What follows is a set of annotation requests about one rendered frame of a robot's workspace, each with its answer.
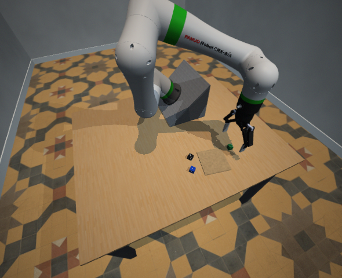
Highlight blue die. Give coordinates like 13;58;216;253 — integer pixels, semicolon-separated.
189;166;196;174

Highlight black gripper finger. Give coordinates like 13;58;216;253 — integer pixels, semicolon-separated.
223;109;238;132
239;122;255;152

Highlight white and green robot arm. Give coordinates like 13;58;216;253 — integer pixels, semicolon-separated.
115;0;279;118

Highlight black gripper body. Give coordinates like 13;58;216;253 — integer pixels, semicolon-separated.
235;109;254;128

